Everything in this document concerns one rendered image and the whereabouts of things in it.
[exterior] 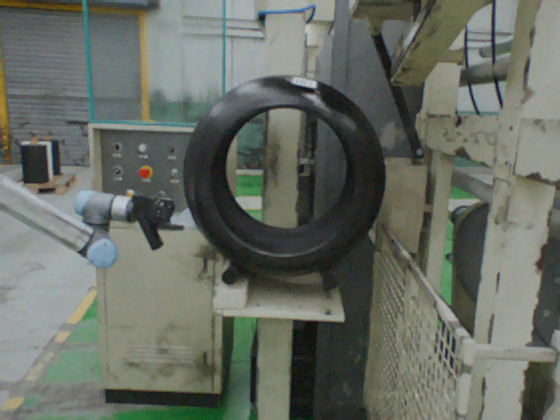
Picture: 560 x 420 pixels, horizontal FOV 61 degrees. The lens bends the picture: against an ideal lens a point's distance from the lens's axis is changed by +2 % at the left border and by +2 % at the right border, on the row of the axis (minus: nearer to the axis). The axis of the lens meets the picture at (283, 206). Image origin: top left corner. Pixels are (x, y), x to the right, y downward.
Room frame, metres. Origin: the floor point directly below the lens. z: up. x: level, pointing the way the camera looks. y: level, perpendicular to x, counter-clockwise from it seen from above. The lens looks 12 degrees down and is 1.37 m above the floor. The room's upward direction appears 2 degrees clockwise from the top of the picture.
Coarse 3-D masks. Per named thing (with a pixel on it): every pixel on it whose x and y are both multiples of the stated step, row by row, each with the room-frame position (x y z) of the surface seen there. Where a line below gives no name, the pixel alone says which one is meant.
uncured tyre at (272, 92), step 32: (224, 96) 1.26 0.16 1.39; (256, 96) 1.22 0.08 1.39; (288, 96) 1.22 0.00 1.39; (320, 96) 1.22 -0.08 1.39; (224, 128) 1.22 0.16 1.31; (352, 128) 1.22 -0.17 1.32; (192, 160) 1.23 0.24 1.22; (224, 160) 1.49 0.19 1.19; (352, 160) 1.48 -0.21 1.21; (384, 160) 1.27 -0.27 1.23; (192, 192) 1.23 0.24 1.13; (224, 192) 1.49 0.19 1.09; (352, 192) 1.48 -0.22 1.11; (384, 192) 1.27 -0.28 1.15; (224, 224) 1.23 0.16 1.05; (256, 224) 1.49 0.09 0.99; (320, 224) 1.48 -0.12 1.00; (352, 224) 1.21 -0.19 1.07; (224, 256) 1.26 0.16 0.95; (256, 256) 1.22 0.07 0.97; (288, 256) 1.21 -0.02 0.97; (320, 256) 1.22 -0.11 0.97
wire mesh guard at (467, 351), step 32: (384, 224) 1.50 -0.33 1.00; (384, 256) 1.46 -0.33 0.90; (384, 320) 1.37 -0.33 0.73; (448, 320) 0.80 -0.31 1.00; (384, 352) 1.34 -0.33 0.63; (416, 352) 1.01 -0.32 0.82; (384, 384) 1.31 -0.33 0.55; (416, 384) 0.98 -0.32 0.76; (448, 384) 0.79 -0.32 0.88; (384, 416) 1.28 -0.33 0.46; (448, 416) 0.77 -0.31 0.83
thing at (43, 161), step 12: (24, 144) 6.75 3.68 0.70; (36, 144) 6.81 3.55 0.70; (48, 144) 7.21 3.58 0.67; (24, 156) 6.66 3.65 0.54; (36, 156) 6.69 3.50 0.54; (48, 156) 7.19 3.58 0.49; (24, 168) 6.67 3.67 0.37; (36, 168) 6.68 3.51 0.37; (48, 168) 6.90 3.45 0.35; (60, 168) 7.61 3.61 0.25; (24, 180) 6.68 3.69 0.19; (36, 180) 6.68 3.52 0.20; (48, 180) 6.85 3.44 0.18; (60, 180) 7.08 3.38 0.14; (72, 180) 7.74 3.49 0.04; (36, 192) 6.64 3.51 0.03; (60, 192) 6.73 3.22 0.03
